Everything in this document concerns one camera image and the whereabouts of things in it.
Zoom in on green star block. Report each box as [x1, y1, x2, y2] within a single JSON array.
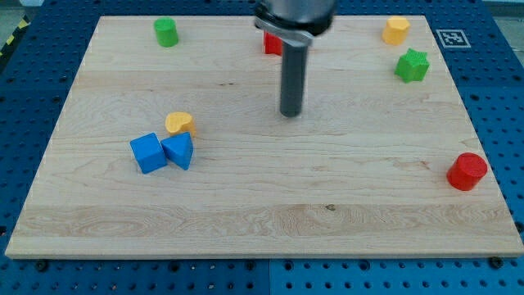
[[394, 48, 430, 83]]

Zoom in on red block behind rod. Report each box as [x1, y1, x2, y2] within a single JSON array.
[[263, 31, 282, 56]]

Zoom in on yellow hexagon block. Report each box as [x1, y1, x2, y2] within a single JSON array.
[[382, 16, 411, 45]]

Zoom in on wooden board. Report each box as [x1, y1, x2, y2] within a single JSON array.
[[6, 16, 523, 260]]

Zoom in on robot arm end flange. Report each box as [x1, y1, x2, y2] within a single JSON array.
[[254, 0, 337, 47]]

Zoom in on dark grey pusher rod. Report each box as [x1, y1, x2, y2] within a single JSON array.
[[279, 43, 308, 117]]

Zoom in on green cylinder block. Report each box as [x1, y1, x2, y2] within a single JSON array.
[[153, 16, 178, 48]]

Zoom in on yellow black hazard tape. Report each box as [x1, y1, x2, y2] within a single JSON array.
[[1, 15, 30, 58]]

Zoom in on yellow heart block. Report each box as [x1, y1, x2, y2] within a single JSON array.
[[165, 111, 197, 137]]

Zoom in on blue triangle block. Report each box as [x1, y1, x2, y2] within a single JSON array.
[[160, 132, 193, 170]]

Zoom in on red cylinder block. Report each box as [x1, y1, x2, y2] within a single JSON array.
[[446, 152, 488, 191]]

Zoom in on blue cube block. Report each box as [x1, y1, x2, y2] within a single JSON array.
[[129, 133, 167, 174]]

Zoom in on white fiducial marker tag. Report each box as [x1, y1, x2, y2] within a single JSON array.
[[436, 29, 471, 48]]

